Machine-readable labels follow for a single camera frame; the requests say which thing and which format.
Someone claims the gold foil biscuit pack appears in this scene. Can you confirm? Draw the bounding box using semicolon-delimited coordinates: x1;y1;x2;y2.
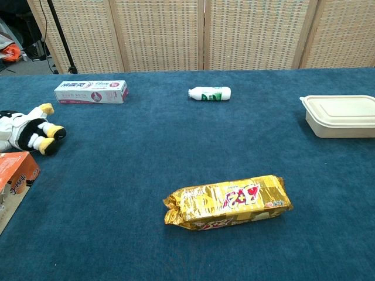
162;174;294;231

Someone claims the orange cardboard box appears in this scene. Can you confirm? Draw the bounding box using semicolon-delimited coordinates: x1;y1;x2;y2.
0;150;41;235

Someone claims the white pink toothpaste box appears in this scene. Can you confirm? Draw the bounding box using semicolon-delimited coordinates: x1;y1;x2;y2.
53;80;129;105

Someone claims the small white green-label bottle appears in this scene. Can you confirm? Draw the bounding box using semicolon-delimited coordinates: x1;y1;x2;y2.
187;86;231;102

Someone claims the black white plush cow toy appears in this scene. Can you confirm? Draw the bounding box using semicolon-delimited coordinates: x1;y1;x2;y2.
0;102;67;156

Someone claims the beige lidded food container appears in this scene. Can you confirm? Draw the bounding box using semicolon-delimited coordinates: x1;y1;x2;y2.
299;94;375;139

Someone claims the woven wooden folding screen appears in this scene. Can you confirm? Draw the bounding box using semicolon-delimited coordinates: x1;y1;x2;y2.
26;0;375;74

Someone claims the black tripod stand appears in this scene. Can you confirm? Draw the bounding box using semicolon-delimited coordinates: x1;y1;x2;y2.
46;0;79;74

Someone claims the black hanging cable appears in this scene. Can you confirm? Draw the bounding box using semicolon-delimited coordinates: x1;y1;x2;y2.
39;0;59;74

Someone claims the orange bag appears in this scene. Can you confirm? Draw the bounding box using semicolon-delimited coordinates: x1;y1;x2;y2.
0;43;22;63

